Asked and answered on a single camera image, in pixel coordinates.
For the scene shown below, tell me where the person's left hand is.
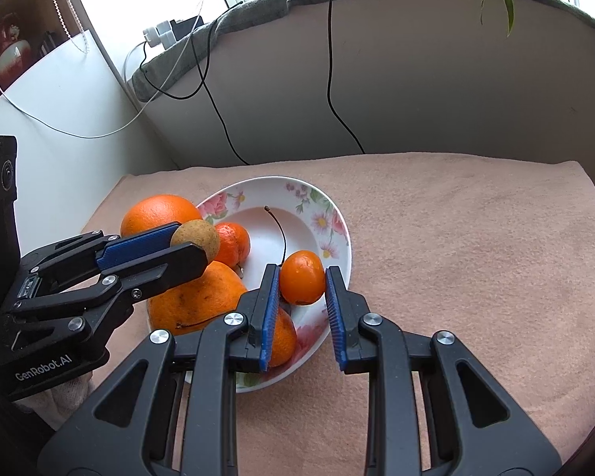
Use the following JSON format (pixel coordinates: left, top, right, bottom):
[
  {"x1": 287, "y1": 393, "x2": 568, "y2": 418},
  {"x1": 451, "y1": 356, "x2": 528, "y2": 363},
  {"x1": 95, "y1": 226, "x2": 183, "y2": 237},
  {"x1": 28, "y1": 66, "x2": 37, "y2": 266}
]
[{"x1": 32, "y1": 374, "x2": 93, "y2": 430}]

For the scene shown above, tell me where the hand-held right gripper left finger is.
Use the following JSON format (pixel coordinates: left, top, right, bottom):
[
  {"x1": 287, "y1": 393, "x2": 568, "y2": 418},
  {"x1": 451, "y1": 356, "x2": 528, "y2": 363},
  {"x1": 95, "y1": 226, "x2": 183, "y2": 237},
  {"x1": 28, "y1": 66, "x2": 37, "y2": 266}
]
[{"x1": 38, "y1": 264, "x2": 282, "y2": 476}]

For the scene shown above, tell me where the long-stemmed dark cherry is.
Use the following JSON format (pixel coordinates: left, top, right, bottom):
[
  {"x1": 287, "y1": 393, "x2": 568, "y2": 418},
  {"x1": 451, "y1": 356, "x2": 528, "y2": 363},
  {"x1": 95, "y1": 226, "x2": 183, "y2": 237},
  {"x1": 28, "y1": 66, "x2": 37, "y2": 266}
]
[{"x1": 264, "y1": 205, "x2": 286, "y2": 265}]

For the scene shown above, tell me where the black cable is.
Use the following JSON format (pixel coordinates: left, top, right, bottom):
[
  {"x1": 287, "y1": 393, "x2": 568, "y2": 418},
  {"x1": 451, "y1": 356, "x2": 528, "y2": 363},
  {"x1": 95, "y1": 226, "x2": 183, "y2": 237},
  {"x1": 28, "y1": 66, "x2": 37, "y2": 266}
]
[
  {"x1": 141, "y1": 2, "x2": 251, "y2": 165},
  {"x1": 326, "y1": 0, "x2": 366, "y2": 155}
]

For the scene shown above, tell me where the floral white plate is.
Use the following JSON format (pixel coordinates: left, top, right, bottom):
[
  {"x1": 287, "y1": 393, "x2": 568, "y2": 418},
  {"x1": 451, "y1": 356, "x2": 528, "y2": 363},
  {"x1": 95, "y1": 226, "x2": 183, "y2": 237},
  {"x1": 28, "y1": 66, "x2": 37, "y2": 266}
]
[{"x1": 193, "y1": 176, "x2": 353, "y2": 393}]

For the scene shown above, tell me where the peach blanket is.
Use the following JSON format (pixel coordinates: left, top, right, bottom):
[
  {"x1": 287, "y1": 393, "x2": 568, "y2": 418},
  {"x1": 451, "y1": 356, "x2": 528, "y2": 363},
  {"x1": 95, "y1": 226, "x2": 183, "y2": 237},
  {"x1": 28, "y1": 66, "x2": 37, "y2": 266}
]
[{"x1": 82, "y1": 151, "x2": 595, "y2": 476}]

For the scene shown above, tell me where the wooden shelf niche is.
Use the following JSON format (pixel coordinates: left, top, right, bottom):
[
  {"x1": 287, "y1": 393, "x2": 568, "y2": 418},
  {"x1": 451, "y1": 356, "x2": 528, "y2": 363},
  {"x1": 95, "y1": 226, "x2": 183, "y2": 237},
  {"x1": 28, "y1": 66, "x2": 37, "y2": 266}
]
[{"x1": 0, "y1": 0, "x2": 88, "y2": 107}]

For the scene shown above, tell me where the red white vase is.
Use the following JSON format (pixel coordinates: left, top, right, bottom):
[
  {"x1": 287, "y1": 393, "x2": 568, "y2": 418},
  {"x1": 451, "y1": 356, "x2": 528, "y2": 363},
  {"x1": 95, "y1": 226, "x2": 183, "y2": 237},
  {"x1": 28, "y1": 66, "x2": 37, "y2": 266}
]
[{"x1": 0, "y1": 12, "x2": 33, "y2": 88}]

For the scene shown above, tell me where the oval kumquat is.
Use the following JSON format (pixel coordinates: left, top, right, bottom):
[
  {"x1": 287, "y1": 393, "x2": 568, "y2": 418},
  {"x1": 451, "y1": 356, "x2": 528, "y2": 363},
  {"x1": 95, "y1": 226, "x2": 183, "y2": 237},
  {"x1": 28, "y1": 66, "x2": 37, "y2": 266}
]
[{"x1": 280, "y1": 250, "x2": 326, "y2": 306}]

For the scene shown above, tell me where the grey windowsill cloth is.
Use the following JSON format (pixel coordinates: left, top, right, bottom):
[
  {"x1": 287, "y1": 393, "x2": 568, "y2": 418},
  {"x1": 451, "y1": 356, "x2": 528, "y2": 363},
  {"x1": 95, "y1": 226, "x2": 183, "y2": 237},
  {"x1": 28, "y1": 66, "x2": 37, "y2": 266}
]
[{"x1": 131, "y1": 0, "x2": 595, "y2": 102}]

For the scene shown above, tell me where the large rough orange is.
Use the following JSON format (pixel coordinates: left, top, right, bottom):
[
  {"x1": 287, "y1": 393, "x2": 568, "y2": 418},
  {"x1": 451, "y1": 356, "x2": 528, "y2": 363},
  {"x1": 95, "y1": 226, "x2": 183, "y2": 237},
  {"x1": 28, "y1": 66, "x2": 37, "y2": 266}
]
[{"x1": 148, "y1": 260, "x2": 251, "y2": 338}]

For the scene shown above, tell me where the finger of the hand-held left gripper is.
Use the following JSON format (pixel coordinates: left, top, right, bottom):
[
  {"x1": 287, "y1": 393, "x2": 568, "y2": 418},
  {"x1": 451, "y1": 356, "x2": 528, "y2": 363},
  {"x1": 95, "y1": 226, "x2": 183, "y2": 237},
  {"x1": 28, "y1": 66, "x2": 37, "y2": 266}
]
[
  {"x1": 19, "y1": 222, "x2": 182, "y2": 292},
  {"x1": 0, "y1": 243, "x2": 209, "y2": 354}
]

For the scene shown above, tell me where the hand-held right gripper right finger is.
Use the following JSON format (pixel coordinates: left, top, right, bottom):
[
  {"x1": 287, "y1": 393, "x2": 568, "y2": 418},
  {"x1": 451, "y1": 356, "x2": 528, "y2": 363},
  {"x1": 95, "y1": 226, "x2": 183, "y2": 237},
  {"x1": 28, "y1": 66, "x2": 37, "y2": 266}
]
[{"x1": 324, "y1": 265, "x2": 562, "y2": 476}]

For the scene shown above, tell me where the beaded blind cord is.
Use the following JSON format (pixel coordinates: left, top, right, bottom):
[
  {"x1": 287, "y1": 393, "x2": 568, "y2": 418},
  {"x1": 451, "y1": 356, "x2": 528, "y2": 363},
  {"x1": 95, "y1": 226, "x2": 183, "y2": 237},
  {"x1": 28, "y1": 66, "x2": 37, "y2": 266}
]
[{"x1": 44, "y1": 0, "x2": 88, "y2": 53}]

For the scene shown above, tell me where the white cable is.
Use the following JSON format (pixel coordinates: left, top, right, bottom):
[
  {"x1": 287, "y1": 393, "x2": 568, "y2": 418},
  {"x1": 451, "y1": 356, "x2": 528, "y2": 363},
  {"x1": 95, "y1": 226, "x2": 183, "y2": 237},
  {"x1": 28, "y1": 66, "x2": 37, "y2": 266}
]
[{"x1": 0, "y1": 0, "x2": 205, "y2": 140}]

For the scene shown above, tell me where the smooth medium orange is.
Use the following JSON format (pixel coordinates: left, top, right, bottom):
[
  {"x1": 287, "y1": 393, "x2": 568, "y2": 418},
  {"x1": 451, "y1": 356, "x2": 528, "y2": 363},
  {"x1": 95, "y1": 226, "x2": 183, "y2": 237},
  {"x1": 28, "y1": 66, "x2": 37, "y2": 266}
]
[{"x1": 120, "y1": 194, "x2": 203, "y2": 239}]

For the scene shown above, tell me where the brown longan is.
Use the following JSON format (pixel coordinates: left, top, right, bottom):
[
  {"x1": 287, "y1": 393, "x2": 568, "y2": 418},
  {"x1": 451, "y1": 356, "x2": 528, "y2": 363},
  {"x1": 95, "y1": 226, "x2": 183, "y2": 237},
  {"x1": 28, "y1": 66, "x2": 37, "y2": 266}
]
[{"x1": 170, "y1": 219, "x2": 221, "y2": 263}]

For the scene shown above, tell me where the black power adapter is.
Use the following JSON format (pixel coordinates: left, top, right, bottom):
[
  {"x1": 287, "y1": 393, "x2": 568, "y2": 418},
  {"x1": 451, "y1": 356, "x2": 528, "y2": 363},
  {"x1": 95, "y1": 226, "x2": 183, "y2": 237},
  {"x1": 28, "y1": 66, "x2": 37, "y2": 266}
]
[{"x1": 171, "y1": 16, "x2": 204, "y2": 40}]

